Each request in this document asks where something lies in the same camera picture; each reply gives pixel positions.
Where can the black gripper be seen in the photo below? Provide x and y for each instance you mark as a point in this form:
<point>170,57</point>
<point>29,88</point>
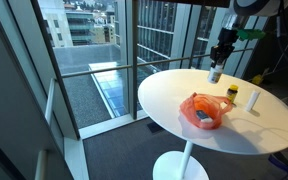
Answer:
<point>224,43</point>

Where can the white pill bottle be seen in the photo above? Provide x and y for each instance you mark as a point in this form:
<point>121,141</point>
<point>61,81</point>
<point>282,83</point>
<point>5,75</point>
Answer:
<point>214,75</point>

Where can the robot arm white and black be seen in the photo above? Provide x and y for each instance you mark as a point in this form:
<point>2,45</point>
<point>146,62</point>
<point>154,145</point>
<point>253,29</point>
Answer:
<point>254,6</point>

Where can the dark bottle with yellow lid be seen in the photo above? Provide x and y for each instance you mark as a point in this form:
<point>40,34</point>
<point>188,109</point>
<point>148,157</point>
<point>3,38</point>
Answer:
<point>231,94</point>

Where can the yellow object on floor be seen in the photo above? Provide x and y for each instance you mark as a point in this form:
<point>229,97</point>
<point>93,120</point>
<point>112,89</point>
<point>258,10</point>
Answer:
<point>257,79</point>

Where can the green wrist attachment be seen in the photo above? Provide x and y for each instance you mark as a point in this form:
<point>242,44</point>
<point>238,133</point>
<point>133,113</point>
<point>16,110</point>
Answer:
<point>250,34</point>

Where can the white upright tube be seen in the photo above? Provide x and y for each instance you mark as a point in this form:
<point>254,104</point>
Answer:
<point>252,100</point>

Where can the blue and white box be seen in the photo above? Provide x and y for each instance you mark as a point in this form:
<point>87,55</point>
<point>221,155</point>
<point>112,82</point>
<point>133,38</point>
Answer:
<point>202,116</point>

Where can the orange plastic bag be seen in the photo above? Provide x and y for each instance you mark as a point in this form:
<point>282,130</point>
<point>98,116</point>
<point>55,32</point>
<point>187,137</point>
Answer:
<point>188,111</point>

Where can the thin white pole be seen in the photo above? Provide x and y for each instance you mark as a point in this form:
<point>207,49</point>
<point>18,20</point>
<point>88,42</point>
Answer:
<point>282,58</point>

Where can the dark vertical window mullion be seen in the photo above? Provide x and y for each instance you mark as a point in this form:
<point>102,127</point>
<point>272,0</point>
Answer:
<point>134,50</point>

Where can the dark floor vent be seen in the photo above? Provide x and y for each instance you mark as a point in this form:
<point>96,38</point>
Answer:
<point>155,127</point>

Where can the blue object by floor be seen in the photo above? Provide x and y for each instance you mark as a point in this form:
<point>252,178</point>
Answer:
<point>280,163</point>

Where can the grey horizontal window railing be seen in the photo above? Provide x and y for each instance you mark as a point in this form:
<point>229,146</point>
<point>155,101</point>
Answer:
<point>97,70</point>

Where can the white round pedestal table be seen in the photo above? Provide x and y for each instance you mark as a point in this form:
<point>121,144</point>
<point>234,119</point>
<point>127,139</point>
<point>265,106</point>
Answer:
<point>165,95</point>

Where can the dark slanted window frame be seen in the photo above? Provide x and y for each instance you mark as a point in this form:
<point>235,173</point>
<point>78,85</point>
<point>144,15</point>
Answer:
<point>55,66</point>

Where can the white wall handrail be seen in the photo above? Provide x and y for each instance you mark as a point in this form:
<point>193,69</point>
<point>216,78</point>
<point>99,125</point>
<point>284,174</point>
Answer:
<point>50,100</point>
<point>40,166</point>

